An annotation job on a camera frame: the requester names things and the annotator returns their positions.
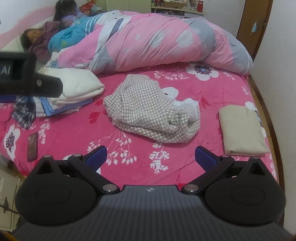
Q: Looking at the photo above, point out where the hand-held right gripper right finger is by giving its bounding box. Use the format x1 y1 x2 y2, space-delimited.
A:
181 146 264 194

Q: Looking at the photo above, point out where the pale green cabinet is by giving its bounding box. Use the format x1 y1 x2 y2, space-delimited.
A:
106 0 151 11

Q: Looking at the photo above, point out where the wooden bed frame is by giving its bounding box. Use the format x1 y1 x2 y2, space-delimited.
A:
248 74 285 186

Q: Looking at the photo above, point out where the red snack bag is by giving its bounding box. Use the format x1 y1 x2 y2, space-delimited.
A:
81 1 96 12

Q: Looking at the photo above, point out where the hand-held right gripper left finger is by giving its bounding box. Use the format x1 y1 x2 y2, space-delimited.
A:
37 146 121 194

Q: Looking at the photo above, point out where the white cabinet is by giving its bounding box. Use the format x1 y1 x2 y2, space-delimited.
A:
0 162 23 232

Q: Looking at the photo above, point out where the pink floral bed sheet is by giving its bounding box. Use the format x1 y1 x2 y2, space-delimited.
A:
0 62 281 186

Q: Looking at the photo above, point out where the beige white checked jacket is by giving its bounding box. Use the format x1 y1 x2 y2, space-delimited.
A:
103 74 201 143

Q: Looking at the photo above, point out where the blue striped blanket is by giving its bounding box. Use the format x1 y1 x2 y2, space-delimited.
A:
48 17 102 53

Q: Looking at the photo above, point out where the cream pillow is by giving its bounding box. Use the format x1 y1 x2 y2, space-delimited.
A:
0 37 26 53

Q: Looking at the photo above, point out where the blue plaid cloth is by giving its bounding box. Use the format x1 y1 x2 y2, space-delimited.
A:
11 95 37 130

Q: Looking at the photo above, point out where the pink grey floral quilt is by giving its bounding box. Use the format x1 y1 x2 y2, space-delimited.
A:
45 10 253 76

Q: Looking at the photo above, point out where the cluttered white shelf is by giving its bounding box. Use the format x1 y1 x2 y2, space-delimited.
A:
150 0 205 18

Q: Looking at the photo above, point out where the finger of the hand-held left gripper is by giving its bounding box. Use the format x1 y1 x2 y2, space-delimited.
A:
35 74 63 98

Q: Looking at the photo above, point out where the folded cream garment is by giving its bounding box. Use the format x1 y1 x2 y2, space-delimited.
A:
38 67 105 105

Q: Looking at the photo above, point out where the folded beige garment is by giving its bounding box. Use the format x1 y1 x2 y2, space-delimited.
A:
218 105 270 156

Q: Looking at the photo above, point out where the folded blue garment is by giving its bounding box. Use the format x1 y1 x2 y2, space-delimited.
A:
39 97 93 117

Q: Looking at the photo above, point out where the brown wooden door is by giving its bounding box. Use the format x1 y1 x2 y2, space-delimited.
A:
236 0 273 62

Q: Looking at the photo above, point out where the pink headboard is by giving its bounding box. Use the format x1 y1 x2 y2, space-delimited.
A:
0 6 58 49

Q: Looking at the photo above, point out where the black smartphone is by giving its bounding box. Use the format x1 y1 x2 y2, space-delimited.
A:
27 132 38 163

